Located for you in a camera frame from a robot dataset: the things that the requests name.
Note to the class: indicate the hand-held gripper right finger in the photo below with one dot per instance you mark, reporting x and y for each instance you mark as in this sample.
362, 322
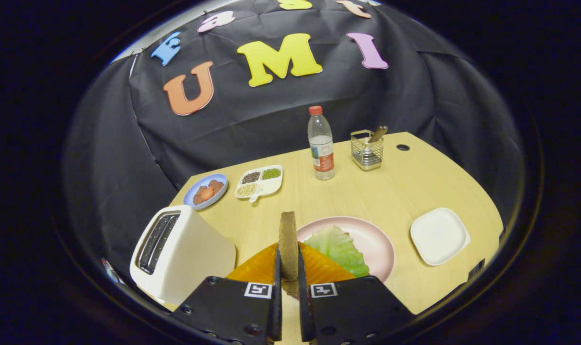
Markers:
304, 311

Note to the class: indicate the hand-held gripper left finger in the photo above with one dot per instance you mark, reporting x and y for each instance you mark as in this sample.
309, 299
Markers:
276, 306

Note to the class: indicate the brown toast bread slice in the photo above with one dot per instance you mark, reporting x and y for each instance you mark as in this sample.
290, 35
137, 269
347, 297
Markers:
288, 244

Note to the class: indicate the green lettuce leaf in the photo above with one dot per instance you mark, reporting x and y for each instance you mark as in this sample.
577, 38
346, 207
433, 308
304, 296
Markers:
338, 249

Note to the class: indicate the white toaster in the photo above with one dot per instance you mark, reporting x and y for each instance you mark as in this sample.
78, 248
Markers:
194, 258

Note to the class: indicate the pink round plate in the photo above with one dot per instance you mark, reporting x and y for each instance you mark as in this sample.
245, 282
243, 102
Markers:
372, 239

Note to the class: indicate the heap of pale beans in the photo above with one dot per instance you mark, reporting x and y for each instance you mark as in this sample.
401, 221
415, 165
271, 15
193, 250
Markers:
247, 189

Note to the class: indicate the white divided tray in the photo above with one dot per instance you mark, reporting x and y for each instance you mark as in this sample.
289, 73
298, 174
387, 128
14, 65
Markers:
271, 184

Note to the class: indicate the heap of dark beans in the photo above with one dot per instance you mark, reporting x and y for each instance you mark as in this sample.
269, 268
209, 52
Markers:
250, 178

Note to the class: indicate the orange round food slice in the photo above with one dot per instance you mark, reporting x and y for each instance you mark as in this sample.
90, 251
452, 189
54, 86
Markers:
207, 193

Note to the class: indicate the heap of green beans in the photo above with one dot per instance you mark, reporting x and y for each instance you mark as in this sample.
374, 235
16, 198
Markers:
272, 173

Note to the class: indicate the pile of brown meat slices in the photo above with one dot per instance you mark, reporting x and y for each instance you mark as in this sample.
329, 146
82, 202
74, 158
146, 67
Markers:
217, 184

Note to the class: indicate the blue round plate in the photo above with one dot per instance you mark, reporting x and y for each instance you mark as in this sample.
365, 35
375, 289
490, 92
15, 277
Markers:
190, 199

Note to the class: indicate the clear plastic water bottle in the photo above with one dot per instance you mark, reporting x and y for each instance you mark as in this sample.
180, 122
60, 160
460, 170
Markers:
322, 158

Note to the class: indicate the white square plate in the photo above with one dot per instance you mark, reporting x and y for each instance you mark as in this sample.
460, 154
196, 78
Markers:
439, 235

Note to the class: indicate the metal mesh utensil holder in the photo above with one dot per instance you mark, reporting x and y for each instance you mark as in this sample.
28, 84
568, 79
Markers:
366, 155

